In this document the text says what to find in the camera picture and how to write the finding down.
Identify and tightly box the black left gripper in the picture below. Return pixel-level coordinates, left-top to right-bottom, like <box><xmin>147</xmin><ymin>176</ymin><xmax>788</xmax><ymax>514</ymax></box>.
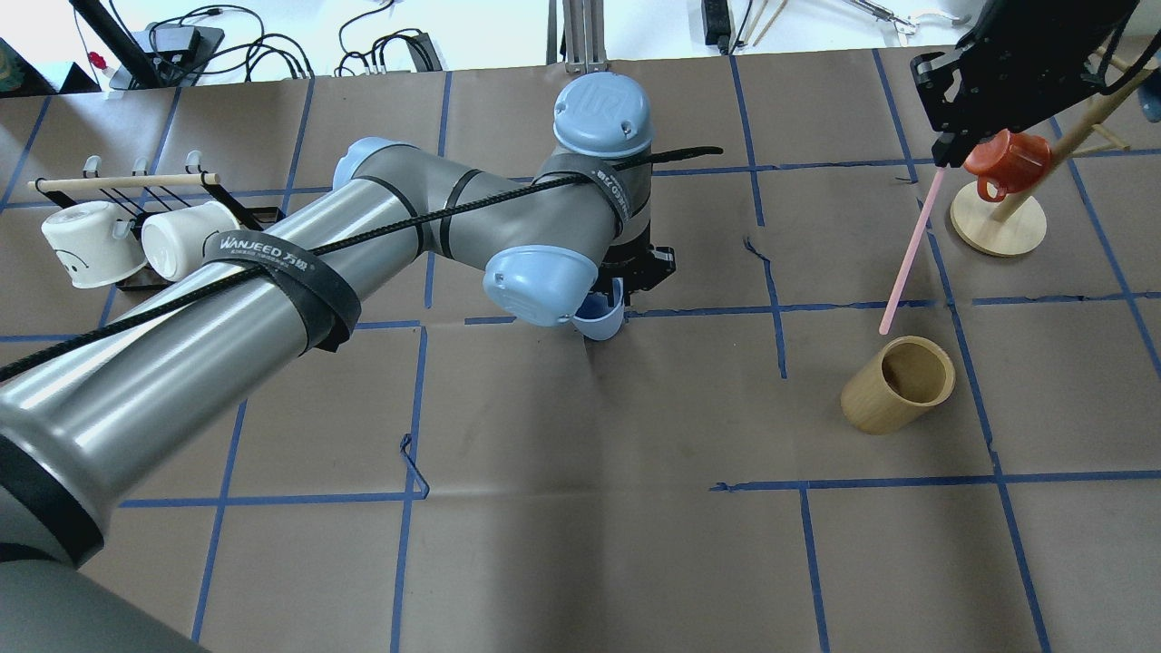
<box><xmin>597</xmin><ymin>239</ymin><xmax>677</xmax><ymax>293</ymax></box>

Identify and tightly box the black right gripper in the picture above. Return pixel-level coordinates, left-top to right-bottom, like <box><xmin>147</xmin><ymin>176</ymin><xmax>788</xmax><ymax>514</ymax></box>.
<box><xmin>911</xmin><ymin>1</ymin><xmax>1140</xmax><ymax>167</ymax></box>

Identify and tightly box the blue cup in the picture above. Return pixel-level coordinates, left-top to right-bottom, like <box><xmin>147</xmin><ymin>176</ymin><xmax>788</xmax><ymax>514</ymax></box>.
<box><xmin>570</xmin><ymin>278</ymin><xmax>626</xmax><ymax>342</ymax></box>

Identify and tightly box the pink chopstick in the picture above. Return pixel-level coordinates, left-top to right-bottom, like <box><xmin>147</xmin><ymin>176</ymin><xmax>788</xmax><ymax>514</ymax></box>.
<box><xmin>878</xmin><ymin>166</ymin><xmax>947</xmax><ymax>336</ymax></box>

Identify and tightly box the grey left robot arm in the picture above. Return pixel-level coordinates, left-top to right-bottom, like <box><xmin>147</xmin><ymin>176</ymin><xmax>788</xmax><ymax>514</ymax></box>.
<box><xmin>3</xmin><ymin>72</ymin><xmax>709</xmax><ymax>652</ymax></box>

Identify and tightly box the wooden chopsticks pair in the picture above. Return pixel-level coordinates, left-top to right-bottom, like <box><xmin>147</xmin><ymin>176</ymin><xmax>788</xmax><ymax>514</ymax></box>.
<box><xmin>737</xmin><ymin>1</ymin><xmax>787</xmax><ymax>48</ymax></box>

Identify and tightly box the bamboo cylinder cup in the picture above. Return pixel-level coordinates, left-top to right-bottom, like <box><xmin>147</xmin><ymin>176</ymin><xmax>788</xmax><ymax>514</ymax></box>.
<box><xmin>839</xmin><ymin>336</ymin><xmax>956</xmax><ymax>435</ymax></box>

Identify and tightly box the red mug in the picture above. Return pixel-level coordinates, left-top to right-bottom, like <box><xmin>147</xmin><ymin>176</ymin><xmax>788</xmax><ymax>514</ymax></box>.
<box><xmin>962</xmin><ymin>130</ymin><xmax>1052</xmax><ymax>203</ymax></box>

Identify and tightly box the wooden mug tree stand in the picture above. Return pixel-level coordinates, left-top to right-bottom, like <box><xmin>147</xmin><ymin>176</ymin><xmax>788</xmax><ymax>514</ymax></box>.
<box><xmin>950</xmin><ymin>43</ymin><xmax>1158</xmax><ymax>258</ymax></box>

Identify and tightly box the cream mug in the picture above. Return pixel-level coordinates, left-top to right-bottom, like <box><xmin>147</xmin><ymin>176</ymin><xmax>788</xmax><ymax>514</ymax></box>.
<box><xmin>140</xmin><ymin>201</ymin><xmax>241</xmax><ymax>282</ymax></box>

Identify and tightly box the white smiley mug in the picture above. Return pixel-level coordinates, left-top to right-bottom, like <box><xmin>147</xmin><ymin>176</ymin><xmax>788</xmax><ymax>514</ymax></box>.
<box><xmin>41</xmin><ymin>201</ymin><xmax>147</xmax><ymax>289</ymax></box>

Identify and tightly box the metal stand post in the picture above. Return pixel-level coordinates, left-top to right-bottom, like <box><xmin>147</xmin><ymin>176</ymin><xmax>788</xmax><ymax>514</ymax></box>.
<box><xmin>546</xmin><ymin>1</ymin><xmax>610</xmax><ymax>74</ymax></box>

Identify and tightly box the black power adapter with cables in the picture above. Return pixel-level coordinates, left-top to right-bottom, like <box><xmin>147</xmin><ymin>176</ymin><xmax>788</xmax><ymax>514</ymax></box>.
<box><xmin>109</xmin><ymin>5</ymin><xmax>313</xmax><ymax>89</ymax></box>

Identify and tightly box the black braided cable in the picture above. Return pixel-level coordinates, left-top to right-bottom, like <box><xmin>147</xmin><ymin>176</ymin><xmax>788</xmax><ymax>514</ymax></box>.
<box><xmin>0</xmin><ymin>145</ymin><xmax>724</xmax><ymax>382</ymax></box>

